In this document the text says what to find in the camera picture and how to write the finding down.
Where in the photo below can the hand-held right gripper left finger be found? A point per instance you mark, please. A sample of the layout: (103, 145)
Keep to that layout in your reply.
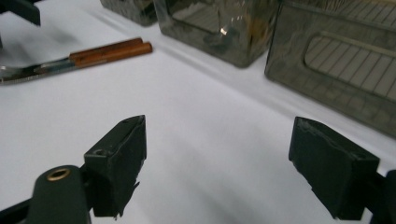
(118, 155)

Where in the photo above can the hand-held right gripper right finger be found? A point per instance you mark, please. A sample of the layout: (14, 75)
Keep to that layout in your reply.
(336, 171)

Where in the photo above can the smoky transparent plastic bin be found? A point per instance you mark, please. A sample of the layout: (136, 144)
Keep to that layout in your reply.
(130, 12)
(218, 34)
(336, 62)

